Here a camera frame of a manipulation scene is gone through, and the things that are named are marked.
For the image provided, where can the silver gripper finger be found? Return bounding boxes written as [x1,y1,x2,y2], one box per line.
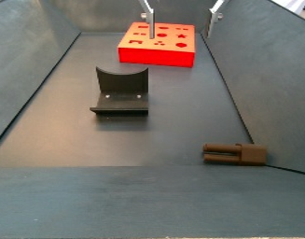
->
[205,0,225,38]
[139,0,155,39]

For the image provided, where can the brown three prong object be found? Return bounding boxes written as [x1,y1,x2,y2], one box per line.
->
[203,144,267,166]

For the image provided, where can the black curved fixture bracket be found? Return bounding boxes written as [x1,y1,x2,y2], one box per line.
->
[89,68,148,115]

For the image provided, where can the red foam shape block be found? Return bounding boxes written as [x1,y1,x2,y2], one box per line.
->
[117,22,196,67]

